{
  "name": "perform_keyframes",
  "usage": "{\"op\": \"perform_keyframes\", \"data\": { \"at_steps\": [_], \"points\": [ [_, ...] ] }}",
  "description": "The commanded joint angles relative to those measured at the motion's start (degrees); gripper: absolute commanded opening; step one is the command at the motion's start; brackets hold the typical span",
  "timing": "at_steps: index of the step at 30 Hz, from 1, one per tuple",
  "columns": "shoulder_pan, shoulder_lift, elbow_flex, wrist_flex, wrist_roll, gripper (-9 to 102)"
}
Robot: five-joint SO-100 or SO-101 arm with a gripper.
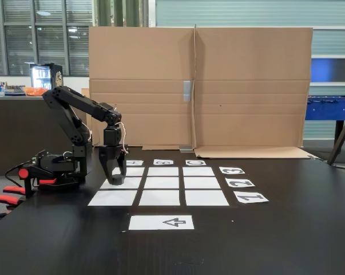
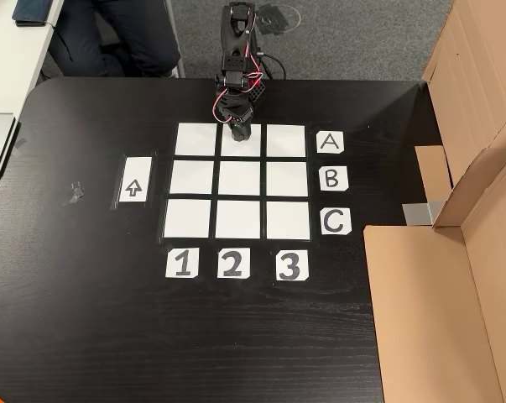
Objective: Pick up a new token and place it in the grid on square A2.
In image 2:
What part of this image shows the large brown cardboard panel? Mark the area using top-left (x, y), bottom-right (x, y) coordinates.
top-left (363, 121), bottom-right (506, 403)
top-left (415, 0), bottom-right (506, 202)

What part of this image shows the paper label number 1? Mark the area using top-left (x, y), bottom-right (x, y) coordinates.
top-left (165, 247), bottom-right (200, 279)

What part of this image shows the paper label number 2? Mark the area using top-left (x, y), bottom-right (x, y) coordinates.
top-left (216, 247), bottom-right (251, 280)

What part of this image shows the grey metal leg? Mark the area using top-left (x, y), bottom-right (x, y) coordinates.
top-left (164, 0), bottom-right (186, 79)

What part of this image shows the white desk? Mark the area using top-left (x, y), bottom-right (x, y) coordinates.
top-left (0, 0), bottom-right (65, 114)

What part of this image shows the person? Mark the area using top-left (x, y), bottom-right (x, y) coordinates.
top-left (46, 0), bottom-right (182, 79)

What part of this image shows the paper label letter A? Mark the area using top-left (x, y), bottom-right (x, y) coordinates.
top-left (316, 131), bottom-right (345, 155)

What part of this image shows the paper label number 3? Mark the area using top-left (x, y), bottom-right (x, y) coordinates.
top-left (275, 249), bottom-right (310, 282)

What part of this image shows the black power cable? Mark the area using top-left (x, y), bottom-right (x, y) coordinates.
top-left (258, 53), bottom-right (288, 81)

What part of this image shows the white paper grid square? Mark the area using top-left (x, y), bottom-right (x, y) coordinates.
top-left (164, 199), bottom-right (211, 240)
top-left (217, 160), bottom-right (262, 196)
top-left (266, 123), bottom-right (306, 157)
top-left (265, 160), bottom-right (309, 196)
top-left (221, 123), bottom-right (262, 157)
top-left (265, 199), bottom-right (311, 240)
top-left (175, 123), bottom-right (218, 157)
top-left (170, 160), bottom-right (215, 196)
top-left (215, 199), bottom-right (262, 240)

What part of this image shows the paper label letter C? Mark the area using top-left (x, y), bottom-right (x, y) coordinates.
top-left (320, 208), bottom-right (353, 236)

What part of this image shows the paper sheet with arrow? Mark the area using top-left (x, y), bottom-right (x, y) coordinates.
top-left (118, 156), bottom-right (153, 204)

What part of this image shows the paper label letter B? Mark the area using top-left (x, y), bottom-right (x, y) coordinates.
top-left (319, 166), bottom-right (349, 192)

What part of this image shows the grey tape patch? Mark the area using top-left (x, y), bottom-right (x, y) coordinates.
top-left (402, 200), bottom-right (445, 226)

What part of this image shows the red white servo cable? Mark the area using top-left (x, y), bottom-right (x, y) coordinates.
top-left (211, 71), bottom-right (264, 125)

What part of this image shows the crumpled tape piece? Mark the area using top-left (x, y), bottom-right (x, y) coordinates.
top-left (61, 181), bottom-right (85, 207)

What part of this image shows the black floor tape patch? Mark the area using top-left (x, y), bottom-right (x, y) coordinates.
top-left (255, 3), bottom-right (302, 37)

